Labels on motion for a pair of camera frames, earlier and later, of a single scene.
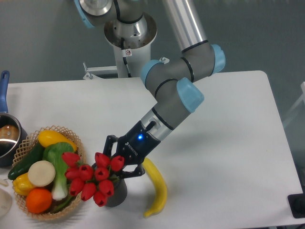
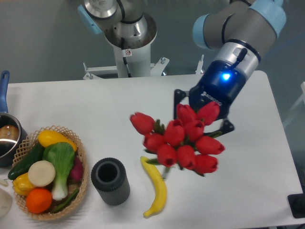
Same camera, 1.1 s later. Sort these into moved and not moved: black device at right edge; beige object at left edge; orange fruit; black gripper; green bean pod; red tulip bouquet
Moved: red tulip bouquet; black gripper
Not moved: orange fruit; beige object at left edge; black device at right edge; green bean pod
